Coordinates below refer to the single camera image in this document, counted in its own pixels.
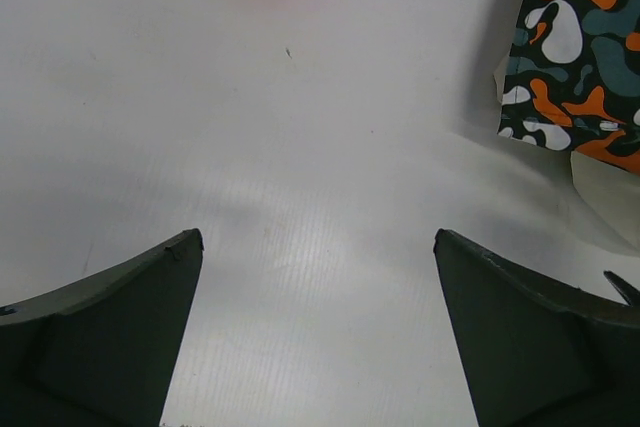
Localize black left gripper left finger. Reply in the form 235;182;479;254
1;229;204;426

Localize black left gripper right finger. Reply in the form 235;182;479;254
434;229;639;426

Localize orange camouflage patterned cloth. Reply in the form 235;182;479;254
498;0;639;173

